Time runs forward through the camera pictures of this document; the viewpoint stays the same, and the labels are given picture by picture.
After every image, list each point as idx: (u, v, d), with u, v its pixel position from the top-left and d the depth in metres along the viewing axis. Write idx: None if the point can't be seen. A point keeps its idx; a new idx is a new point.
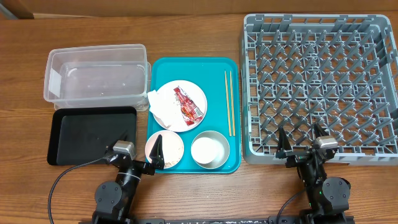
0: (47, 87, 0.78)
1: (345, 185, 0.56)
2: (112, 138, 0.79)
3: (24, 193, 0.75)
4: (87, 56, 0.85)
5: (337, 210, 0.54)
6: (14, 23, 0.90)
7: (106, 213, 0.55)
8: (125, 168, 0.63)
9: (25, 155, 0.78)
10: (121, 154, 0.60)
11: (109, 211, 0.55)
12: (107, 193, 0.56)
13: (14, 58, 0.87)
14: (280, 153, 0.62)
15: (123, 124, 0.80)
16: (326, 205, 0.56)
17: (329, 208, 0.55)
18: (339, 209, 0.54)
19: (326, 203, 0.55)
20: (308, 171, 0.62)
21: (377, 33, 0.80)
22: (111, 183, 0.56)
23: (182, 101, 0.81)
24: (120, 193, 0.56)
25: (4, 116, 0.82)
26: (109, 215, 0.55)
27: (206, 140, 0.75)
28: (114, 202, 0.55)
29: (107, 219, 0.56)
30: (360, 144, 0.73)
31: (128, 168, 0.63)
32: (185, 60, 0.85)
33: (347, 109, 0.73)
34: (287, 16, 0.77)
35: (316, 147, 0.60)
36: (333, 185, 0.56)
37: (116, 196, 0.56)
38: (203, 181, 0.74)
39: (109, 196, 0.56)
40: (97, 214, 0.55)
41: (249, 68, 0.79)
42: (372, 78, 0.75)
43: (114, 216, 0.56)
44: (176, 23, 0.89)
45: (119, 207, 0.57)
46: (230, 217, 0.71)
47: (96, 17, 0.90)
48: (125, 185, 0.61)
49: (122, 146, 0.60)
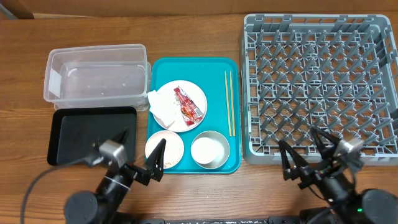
0: (47, 87, 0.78)
1: (392, 201, 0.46)
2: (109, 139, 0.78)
3: (24, 193, 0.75)
4: (87, 56, 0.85)
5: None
6: (14, 23, 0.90)
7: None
8: (112, 174, 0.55)
9: (25, 155, 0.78)
10: (107, 157, 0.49)
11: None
12: (79, 206, 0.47)
13: (14, 58, 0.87)
14: (294, 170, 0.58)
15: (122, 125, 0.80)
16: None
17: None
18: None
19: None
20: (336, 186, 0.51)
21: (377, 33, 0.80)
22: (84, 195, 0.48)
23: (182, 101, 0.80)
24: (96, 206, 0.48)
25: (4, 116, 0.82)
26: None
27: (206, 140, 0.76)
28: (87, 218, 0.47)
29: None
30: None
31: (115, 174, 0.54)
32: (185, 60, 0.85)
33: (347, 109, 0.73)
34: (287, 16, 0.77)
35: (346, 158, 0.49)
36: (379, 203, 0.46)
37: (91, 210, 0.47)
38: (203, 182, 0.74)
39: (83, 211, 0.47)
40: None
41: (250, 68, 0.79)
42: (372, 78, 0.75)
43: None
44: (176, 23, 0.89)
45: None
46: (230, 217, 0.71)
47: (96, 17, 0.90)
48: (108, 194, 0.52)
49: (109, 149, 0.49)
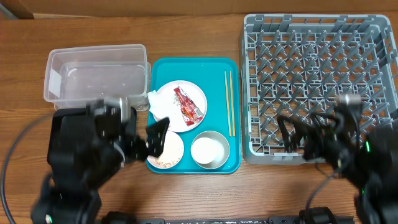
0: (47, 87, 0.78)
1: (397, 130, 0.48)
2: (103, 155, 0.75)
3: (24, 193, 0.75)
4: (87, 56, 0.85)
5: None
6: (14, 23, 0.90)
7: (63, 167, 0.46)
8: (112, 137, 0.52)
9: (25, 155, 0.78)
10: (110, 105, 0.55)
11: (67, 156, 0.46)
12: (74, 126, 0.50)
13: (14, 58, 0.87)
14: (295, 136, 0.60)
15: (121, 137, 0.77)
16: (381, 164, 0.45)
17: (385, 165, 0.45)
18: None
19: (382, 158, 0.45)
20: (341, 144, 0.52)
21: (377, 33, 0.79)
22: (74, 119, 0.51)
23: (182, 101, 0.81)
24: (94, 135, 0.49)
25: (4, 116, 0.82)
26: (67, 167, 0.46)
27: (206, 140, 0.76)
28: (80, 143, 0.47)
29: (64, 179, 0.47)
30: None
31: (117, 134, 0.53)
32: (185, 60, 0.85)
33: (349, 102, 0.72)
34: (287, 16, 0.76)
35: (350, 106, 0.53)
36: (386, 135, 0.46)
37: (84, 130, 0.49)
38: (203, 181, 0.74)
39: (73, 139, 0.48)
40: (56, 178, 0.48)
41: (249, 68, 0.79)
42: (372, 78, 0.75)
43: (73, 169, 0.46)
44: (176, 23, 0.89)
45: (79, 160, 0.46)
46: (230, 217, 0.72)
47: (96, 17, 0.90)
48: (103, 145, 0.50)
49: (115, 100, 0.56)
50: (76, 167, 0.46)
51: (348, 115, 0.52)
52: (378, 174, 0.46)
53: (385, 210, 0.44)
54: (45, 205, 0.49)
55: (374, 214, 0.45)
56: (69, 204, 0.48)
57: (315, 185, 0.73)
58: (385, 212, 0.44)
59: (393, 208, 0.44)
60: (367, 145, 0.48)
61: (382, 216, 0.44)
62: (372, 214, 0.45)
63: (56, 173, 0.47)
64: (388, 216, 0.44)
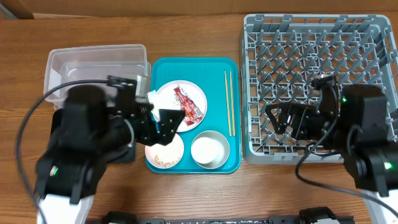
0: (47, 87, 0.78)
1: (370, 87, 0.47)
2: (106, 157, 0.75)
3: (24, 193, 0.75)
4: (87, 56, 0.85)
5: (370, 109, 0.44)
6: (14, 23, 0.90)
7: (77, 119, 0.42)
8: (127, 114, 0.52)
9: (25, 155, 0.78)
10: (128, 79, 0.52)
11: (83, 106, 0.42)
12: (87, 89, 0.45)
13: (14, 58, 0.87)
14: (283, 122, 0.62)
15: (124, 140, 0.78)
16: (356, 112, 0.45)
17: (360, 111, 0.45)
18: (375, 110, 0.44)
19: (354, 105, 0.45)
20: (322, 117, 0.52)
21: (377, 33, 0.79)
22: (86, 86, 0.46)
23: (182, 101, 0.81)
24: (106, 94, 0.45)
25: (4, 116, 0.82)
26: (81, 120, 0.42)
27: (206, 140, 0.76)
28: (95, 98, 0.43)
29: (71, 136, 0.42)
30: None
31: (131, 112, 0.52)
32: (185, 60, 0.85)
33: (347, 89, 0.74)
34: (287, 16, 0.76)
35: (326, 80, 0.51)
36: (357, 88, 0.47)
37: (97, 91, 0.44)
38: (203, 181, 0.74)
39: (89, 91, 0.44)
40: (65, 134, 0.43)
41: (250, 68, 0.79)
42: (372, 78, 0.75)
43: (85, 118, 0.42)
44: (176, 23, 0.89)
45: (93, 116, 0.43)
46: (230, 217, 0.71)
47: (96, 17, 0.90)
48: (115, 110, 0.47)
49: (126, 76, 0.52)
50: (91, 121, 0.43)
51: (326, 86, 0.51)
52: (355, 124, 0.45)
53: (372, 155, 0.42)
54: (42, 162, 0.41)
55: (360, 161, 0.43)
56: (73, 156, 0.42)
57: (316, 185, 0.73)
58: (371, 158, 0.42)
59: (379, 155, 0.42)
60: (344, 101, 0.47)
61: (368, 162, 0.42)
62: (357, 161, 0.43)
63: (64, 129, 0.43)
64: (376, 162, 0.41)
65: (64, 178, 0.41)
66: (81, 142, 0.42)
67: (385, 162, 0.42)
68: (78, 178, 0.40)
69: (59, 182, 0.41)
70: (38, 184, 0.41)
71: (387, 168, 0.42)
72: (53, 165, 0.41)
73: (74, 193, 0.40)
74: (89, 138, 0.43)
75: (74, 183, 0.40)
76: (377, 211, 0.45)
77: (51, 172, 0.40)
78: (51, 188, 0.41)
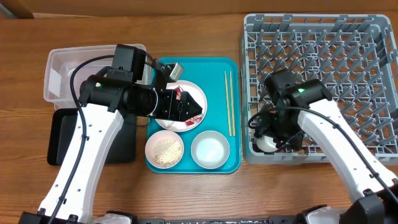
0: (47, 87, 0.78)
1: None
2: (109, 160, 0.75)
3: (24, 193, 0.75)
4: (87, 55, 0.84)
5: (279, 75, 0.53)
6: (13, 23, 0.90)
7: (127, 57, 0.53)
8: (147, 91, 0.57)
9: (25, 155, 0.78)
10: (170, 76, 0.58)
11: (132, 48, 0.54)
12: (120, 54, 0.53)
13: (13, 58, 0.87)
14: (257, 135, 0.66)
15: (125, 139, 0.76)
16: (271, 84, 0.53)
17: (272, 83, 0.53)
18: (284, 75, 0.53)
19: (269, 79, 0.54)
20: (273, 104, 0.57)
21: (377, 33, 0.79)
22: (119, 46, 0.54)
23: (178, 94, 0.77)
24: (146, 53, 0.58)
25: (4, 116, 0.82)
26: (130, 57, 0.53)
27: (205, 145, 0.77)
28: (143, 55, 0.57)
29: (119, 71, 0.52)
30: (373, 128, 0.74)
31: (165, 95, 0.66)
32: (185, 60, 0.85)
33: (359, 81, 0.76)
34: (288, 16, 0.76)
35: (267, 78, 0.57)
36: None
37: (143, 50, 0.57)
38: (203, 181, 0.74)
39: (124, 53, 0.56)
40: (110, 70, 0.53)
41: (250, 68, 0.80)
42: (372, 78, 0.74)
43: (134, 62, 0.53)
44: (176, 23, 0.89)
45: (138, 56, 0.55)
46: (230, 217, 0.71)
47: (96, 17, 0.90)
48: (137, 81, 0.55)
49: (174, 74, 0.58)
50: (134, 67, 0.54)
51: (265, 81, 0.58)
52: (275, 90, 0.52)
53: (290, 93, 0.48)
54: (86, 82, 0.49)
55: (285, 100, 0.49)
56: (112, 83, 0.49)
57: (315, 185, 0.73)
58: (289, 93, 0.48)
59: (295, 89, 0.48)
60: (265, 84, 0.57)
61: (289, 98, 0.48)
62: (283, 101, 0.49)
63: (114, 66, 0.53)
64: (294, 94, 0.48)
65: (104, 93, 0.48)
66: (124, 75, 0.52)
67: (300, 89, 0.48)
68: (117, 99, 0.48)
69: (101, 93, 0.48)
70: (87, 86, 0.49)
71: (303, 92, 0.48)
72: (97, 81, 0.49)
73: (113, 106, 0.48)
74: (131, 76, 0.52)
75: (115, 101, 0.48)
76: (310, 125, 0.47)
77: (96, 86, 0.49)
78: (92, 99, 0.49)
